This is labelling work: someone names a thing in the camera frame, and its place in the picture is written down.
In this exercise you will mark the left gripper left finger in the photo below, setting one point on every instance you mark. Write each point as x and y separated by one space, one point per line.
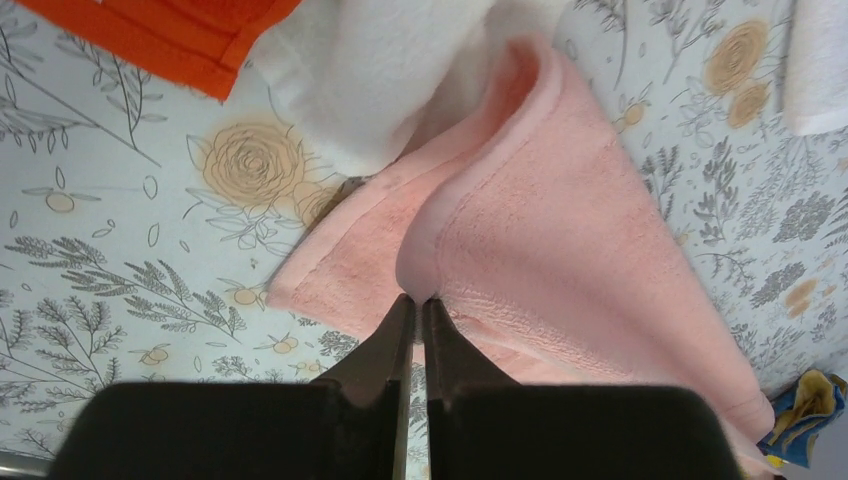
350 422

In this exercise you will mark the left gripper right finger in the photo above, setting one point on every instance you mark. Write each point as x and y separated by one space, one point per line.
485 425

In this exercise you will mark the pink towel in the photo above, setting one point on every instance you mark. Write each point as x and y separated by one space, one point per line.
532 225

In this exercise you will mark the red orange towel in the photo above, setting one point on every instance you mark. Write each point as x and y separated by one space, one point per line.
200 44

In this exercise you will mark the white towel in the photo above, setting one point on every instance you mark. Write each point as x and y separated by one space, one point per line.
364 81

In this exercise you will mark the blue yellow cartoon towel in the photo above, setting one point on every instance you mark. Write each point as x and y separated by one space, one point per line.
814 402

